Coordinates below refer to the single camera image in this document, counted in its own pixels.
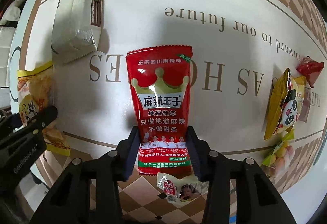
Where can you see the yellow panda snack bag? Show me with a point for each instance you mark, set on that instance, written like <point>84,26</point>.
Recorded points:
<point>285,104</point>

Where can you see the clear packet with girl picture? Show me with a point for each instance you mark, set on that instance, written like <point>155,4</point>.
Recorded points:
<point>181,191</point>

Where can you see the white tufted sofa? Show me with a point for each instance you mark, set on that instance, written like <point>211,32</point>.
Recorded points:
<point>6,34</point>

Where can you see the yellow chips bag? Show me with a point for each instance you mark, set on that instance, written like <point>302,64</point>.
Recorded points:
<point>35,93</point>

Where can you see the small red candy packet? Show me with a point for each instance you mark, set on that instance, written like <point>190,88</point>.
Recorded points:
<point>311,69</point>

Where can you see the red spicy strip packet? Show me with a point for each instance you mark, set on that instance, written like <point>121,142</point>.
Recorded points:
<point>160,79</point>

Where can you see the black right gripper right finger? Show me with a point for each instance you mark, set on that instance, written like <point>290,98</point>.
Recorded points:
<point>209,165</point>

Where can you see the silver grey snack packet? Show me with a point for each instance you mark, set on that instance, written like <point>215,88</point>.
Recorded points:
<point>76,30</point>

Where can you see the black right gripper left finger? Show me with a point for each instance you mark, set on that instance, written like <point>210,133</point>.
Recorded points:
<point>117,165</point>

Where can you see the brown rectangular snack bar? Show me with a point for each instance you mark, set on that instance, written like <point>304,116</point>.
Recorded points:
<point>306,106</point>

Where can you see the checkered white table mat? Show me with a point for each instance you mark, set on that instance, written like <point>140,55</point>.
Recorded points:
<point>240,48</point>

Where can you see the colourful candy balls packet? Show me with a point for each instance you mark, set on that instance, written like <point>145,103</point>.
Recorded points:
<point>278,160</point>

